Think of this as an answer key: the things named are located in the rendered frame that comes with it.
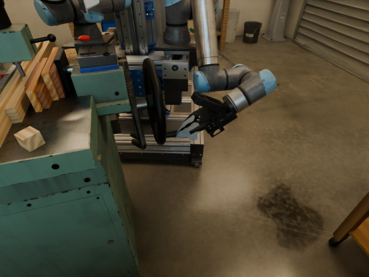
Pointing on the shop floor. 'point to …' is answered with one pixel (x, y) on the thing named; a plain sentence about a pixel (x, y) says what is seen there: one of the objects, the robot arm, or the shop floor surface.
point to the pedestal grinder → (277, 22)
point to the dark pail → (251, 32)
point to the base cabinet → (72, 230)
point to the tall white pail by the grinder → (232, 25)
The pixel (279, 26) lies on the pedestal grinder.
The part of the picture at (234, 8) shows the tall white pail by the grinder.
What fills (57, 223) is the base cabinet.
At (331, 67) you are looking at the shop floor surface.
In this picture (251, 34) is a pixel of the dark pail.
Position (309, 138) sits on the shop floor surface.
